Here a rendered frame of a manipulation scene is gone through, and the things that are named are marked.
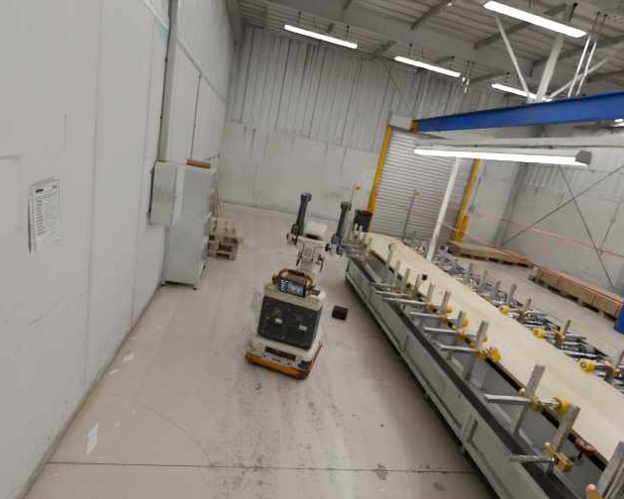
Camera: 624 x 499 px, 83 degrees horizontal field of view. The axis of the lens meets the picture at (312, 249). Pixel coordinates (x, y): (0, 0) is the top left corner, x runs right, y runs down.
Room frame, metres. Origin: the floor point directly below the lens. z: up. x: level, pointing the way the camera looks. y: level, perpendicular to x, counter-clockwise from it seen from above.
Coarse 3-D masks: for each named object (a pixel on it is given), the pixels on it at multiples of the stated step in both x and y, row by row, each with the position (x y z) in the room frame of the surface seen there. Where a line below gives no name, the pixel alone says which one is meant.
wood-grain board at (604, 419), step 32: (384, 256) 4.65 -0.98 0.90; (416, 256) 5.06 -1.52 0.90; (448, 288) 3.79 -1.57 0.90; (480, 320) 3.01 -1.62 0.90; (512, 320) 3.19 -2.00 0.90; (512, 352) 2.46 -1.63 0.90; (544, 352) 2.59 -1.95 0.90; (544, 384) 2.08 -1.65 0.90; (576, 384) 2.18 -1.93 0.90; (608, 384) 2.27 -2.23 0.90; (608, 416) 1.87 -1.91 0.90; (608, 448) 1.57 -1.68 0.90
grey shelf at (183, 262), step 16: (192, 176) 4.31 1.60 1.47; (208, 176) 4.35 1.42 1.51; (192, 192) 4.32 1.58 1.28; (208, 192) 4.37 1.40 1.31; (192, 208) 4.32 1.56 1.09; (208, 208) 5.21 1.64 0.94; (176, 224) 4.29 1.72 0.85; (192, 224) 4.33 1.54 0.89; (208, 224) 5.22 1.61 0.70; (176, 240) 4.29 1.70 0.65; (192, 240) 4.33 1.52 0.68; (208, 240) 5.21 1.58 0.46; (176, 256) 4.29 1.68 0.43; (192, 256) 4.33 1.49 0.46; (176, 272) 4.30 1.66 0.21; (192, 272) 4.34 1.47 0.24
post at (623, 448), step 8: (616, 448) 1.34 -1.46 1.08; (616, 456) 1.32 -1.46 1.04; (608, 464) 1.33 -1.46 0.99; (616, 464) 1.31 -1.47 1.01; (608, 472) 1.32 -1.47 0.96; (616, 472) 1.31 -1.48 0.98; (600, 480) 1.33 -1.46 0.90; (608, 480) 1.31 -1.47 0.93; (600, 488) 1.32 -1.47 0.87; (608, 488) 1.31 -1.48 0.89
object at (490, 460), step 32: (384, 320) 4.23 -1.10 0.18; (416, 352) 3.36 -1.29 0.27; (416, 384) 3.19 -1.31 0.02; (480, 384) 2.40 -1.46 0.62; (512, 384) 2.16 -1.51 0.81; (448, 416) 2.61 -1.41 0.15; (512, 416) 2.07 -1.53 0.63; (544, 416) 1.88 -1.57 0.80; (480, 448) 2.24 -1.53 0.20; (480, 480) 2.13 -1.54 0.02; (512, 480) 1.93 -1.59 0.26; (576, 480) 1.59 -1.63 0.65
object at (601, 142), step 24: (432, 144) 4.41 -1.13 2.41; (456, 144) 3.89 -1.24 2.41; (480, 144) 3.48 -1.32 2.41; (504, 144) 3.16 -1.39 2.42; (528, 144) 2.90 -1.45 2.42; (552, 144) 2.67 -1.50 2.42; (576, 144) 2.48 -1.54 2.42; (600, 144) 2.32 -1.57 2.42; (456, 168) 5.00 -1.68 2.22; (432, 240) 5.03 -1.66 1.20
